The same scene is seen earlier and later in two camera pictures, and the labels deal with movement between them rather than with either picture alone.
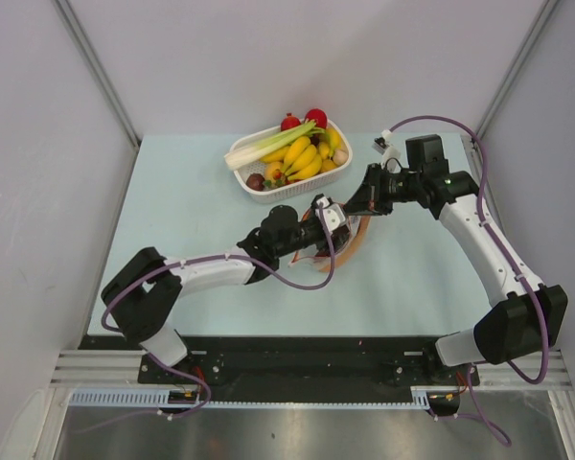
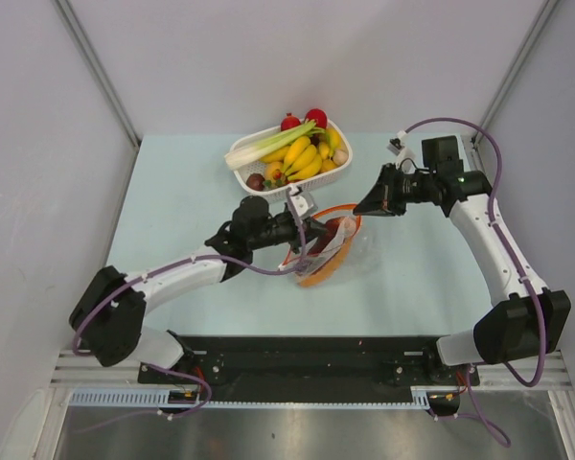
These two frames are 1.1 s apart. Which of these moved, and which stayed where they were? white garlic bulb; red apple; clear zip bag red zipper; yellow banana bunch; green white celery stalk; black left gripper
Moved: clear zip bag red zipper; black left gripper
Stayed: red apple; yellow banana bunch; white garlic bulb; green white celery stalk
